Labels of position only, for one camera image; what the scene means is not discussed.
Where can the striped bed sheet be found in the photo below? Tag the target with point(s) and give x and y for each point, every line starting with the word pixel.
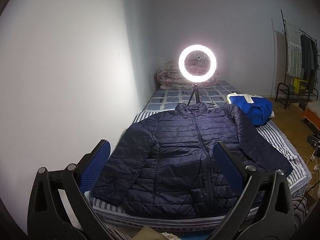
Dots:
pixel 277 137

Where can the folded floral quilt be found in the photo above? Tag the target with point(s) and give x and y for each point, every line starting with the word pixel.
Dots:
pixel 168 77

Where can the navy puffer jacket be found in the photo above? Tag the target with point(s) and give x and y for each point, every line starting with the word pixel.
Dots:
pixel 180 150

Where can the blue checked bed sheet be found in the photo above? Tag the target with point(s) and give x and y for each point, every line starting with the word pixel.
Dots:
pixel 165 97

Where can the black device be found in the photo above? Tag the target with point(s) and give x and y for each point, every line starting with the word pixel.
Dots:
pixel 314 142

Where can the black tripod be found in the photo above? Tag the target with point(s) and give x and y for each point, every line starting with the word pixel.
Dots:
pixel 193 92

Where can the striped hanging towel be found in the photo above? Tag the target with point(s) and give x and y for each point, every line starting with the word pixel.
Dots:
pixel 293 47

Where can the blue and white jacket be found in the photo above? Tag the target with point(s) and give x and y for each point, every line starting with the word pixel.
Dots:
pixel 257 110

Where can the black clothes rack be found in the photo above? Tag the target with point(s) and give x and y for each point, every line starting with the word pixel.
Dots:
pixel 285 90

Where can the orange covered furniture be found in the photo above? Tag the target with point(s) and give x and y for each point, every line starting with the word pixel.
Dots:
pixel 312 112

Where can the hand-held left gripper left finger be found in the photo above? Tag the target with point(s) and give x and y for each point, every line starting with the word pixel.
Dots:
pixel 97 166

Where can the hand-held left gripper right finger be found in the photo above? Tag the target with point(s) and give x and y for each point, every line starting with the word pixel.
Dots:
pixel 227 166

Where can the yellow box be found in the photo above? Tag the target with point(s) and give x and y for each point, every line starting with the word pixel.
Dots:
pixel 299 85

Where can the dark hanging clothes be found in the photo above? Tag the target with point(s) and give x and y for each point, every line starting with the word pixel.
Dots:
pixel 310 60

